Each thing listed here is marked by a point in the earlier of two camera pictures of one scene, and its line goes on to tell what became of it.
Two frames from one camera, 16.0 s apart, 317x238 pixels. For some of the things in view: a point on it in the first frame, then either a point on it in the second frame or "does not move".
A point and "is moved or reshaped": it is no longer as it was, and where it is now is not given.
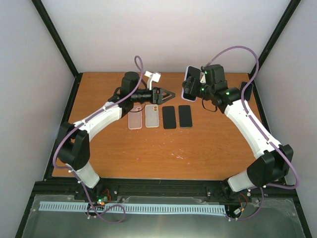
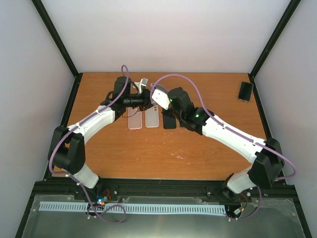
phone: [134, 119] does not move
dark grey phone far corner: [248, 90] does not move
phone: [190, 90] is moved or reshaped
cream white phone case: [151, 116] does not move
